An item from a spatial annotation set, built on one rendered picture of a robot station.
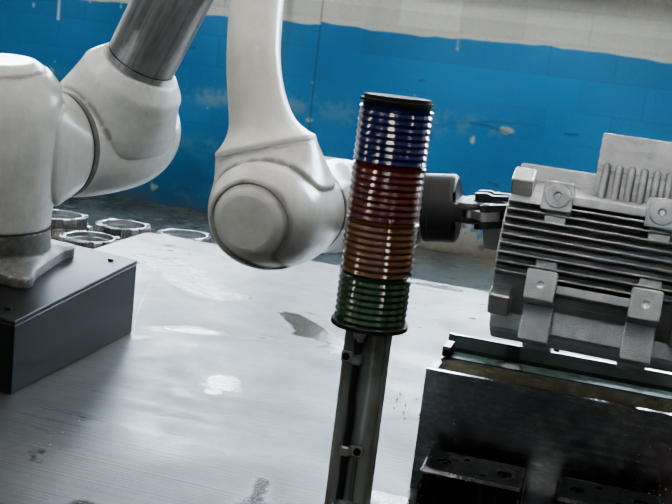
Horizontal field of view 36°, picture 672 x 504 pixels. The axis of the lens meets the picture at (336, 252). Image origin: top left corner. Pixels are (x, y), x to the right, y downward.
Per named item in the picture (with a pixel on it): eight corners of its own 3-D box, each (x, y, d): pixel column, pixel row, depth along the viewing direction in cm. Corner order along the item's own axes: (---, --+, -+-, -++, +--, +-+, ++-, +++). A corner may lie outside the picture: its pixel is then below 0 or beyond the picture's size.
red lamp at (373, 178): (425, 218, 86) (432, 165, 85) (411, 228, 81) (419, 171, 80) (356, 207, 88) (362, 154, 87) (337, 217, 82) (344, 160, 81)
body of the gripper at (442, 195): (416, 176, 109) (505, 179, 107) (430, 169, 117) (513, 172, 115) (415, 247, 111) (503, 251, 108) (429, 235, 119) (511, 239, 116)
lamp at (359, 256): (418, 271, 87) (425, 218, 86) (404, 285, 81) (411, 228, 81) (349, 259, 89) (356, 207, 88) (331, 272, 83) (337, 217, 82)
